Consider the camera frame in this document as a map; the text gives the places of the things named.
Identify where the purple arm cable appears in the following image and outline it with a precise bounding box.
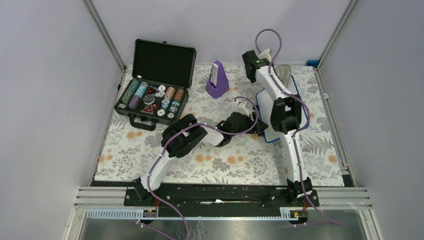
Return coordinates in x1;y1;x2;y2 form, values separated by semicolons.
255;28;347;229
135;96;260;240

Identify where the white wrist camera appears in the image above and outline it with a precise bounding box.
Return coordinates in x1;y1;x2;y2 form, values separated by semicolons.
235;99;250;116
258;48;272;63

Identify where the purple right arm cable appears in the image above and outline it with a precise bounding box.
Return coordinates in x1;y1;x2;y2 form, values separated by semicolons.
255;28;347;229

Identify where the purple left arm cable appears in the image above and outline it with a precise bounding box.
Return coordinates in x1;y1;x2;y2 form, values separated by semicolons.
135;96;260;240

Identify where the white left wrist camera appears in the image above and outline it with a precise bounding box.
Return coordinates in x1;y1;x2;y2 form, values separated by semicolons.
235;99;250;116

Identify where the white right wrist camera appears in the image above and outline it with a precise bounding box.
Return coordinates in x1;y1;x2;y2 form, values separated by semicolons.
258;48;272;63

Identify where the purple metronome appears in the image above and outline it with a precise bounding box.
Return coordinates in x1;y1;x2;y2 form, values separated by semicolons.
205;60;230;99

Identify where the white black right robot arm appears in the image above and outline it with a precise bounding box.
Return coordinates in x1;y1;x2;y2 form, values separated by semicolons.
242;50;312;206

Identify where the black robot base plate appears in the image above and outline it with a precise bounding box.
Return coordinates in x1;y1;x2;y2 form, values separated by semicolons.
124;182;320;208

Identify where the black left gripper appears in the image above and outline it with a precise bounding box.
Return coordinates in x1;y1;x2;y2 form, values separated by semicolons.
230;112;267;138

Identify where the black poker chip case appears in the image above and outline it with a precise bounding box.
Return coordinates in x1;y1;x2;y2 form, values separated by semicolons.
114;39;197;131

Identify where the floral table mat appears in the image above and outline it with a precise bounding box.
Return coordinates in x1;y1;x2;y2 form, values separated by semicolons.
94;65;344;187

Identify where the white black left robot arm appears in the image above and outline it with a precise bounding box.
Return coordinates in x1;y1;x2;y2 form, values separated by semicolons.
134;112;269;206

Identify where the blue framed whiteboard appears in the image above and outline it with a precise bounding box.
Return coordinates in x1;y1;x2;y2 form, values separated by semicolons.
256;75;310;144

